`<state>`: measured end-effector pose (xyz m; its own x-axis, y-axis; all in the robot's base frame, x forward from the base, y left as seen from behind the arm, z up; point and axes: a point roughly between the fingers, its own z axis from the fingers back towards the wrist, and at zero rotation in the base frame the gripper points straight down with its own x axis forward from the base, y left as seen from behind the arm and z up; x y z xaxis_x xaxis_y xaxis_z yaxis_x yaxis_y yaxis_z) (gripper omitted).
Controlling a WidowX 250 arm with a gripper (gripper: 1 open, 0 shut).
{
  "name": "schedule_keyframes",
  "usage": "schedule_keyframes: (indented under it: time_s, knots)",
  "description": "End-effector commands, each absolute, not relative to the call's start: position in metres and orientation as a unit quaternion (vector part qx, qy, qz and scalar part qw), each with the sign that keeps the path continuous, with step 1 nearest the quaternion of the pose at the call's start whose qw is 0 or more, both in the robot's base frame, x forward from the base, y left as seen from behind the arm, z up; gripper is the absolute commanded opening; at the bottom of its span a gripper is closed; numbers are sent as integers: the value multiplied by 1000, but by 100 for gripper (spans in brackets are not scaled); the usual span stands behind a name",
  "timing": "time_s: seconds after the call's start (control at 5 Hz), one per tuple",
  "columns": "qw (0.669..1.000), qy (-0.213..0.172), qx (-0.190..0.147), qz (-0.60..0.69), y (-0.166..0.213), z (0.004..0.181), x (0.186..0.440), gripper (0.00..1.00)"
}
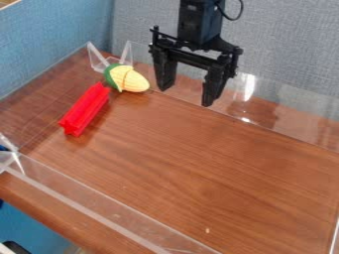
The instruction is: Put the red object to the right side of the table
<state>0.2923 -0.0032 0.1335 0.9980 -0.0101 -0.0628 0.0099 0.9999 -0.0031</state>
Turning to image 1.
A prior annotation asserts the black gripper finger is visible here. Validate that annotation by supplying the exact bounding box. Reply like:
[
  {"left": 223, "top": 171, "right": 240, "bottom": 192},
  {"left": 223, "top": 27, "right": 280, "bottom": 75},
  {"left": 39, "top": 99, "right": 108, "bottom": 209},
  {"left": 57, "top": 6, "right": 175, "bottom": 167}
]
[
  {"left": 201, "top": 64, "right": 232, "bottom": 107},
  {"left": 149, "top": 46, "right": 177, "bottom": 91}
]

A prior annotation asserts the yellow green toy corn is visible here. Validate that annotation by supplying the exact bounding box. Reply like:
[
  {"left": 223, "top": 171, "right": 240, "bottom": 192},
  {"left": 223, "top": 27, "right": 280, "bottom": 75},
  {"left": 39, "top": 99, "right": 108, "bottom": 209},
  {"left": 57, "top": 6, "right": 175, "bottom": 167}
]
[{"left": 103, "top": 63, "right": 149, "bottom": 92}]

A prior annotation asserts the red plastic block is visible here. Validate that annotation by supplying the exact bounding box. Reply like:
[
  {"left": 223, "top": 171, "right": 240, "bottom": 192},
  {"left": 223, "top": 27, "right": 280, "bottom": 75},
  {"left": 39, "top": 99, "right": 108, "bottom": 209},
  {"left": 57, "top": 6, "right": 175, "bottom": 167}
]
[{"left": 59, "top": 82, "right": 109, "bottom": 137}]

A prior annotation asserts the clear acrylic barrier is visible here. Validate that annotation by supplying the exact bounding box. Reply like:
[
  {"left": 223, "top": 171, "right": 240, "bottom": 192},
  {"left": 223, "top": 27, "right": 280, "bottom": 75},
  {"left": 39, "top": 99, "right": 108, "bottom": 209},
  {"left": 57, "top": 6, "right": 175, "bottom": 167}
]
[
  {"left": 125, "top": 41, "right": 339, "bottom": 153},
  {"left": 0, "top": 132, "right": 221, "bottom": 254}
]

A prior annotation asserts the clear acrylic front barrier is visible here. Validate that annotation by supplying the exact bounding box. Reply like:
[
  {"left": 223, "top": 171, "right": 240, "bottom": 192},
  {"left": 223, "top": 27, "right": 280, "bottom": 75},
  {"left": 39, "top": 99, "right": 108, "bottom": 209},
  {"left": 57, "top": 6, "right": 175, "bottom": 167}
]
[{"left": 0, "top": 132, "right": 221, "bottom": 254}]

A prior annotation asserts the clear acrylic back barrier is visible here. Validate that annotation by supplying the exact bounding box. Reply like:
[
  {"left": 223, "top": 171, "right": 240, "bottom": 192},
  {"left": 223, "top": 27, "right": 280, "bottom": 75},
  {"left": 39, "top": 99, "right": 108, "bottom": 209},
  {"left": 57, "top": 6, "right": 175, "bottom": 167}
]
[{"left": 125, "top": 41, "right": 339, "bottom": 153}]

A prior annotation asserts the black cable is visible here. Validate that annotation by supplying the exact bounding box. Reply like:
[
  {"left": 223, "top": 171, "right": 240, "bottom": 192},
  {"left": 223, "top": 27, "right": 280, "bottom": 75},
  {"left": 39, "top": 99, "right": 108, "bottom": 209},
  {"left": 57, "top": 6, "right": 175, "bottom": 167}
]
[{"left": 215, "top": 0, "right": 245, "bottom": 22}]

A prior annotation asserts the clear acrylic corner bracket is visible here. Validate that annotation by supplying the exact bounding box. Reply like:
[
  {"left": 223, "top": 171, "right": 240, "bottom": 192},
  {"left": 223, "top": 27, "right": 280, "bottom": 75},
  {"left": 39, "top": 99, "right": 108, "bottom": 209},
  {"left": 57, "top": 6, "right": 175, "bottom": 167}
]
[{"left": 85, "top": 41, "right": 133, "bottom": 73}]

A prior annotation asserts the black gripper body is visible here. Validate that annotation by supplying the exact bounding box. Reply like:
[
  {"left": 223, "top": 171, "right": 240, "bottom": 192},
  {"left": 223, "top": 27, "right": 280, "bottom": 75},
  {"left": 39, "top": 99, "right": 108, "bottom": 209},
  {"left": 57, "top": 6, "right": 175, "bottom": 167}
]
[{"left": 149, "top": 0, "right": 244, "bottom": 71}]

